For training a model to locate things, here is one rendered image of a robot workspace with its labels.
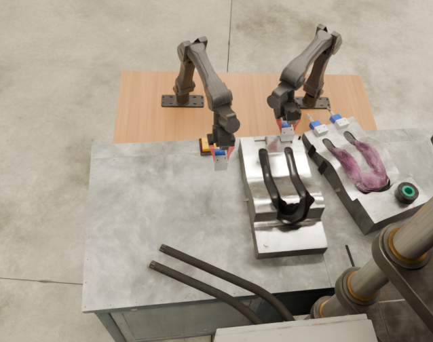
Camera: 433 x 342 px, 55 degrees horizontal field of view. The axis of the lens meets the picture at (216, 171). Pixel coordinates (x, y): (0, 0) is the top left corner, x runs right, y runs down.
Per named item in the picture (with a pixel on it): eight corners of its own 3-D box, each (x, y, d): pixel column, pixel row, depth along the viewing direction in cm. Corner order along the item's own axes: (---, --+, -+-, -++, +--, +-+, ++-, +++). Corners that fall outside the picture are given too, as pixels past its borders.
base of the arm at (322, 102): (335, 98, 192) (332, 86, 195) (292, 97, 190) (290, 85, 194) (330, 109, 198) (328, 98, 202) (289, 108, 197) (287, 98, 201)
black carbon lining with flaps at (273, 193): (255, 151, 173) (258, 137, 165) (293, 149, 175) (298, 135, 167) (271, 227, 155) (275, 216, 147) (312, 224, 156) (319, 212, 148)
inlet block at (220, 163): (210, 143, 169) (211, 135, 165) (222, 142, 170) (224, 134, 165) (214, 171, 163) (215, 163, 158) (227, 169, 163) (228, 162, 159)
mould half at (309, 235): (237, 150, 182) (241, 130, 170) (296, 146, 185) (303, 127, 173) (256, 259, 155) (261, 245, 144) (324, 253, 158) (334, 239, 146)
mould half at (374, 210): (300, 140, 187) (306, 124, 178) (349, 123, 194) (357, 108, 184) (364, 235, 163) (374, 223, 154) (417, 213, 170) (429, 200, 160)
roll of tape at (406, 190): (389, 190, 162) (393, 185, 159) (406, 184, 164) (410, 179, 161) (402, 207, 158) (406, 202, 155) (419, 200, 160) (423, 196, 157)
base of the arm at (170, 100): (204, 96, 187) (204, 84, 191) (159, 95, 186) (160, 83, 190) (204, 107, 194) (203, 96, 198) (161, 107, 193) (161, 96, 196)
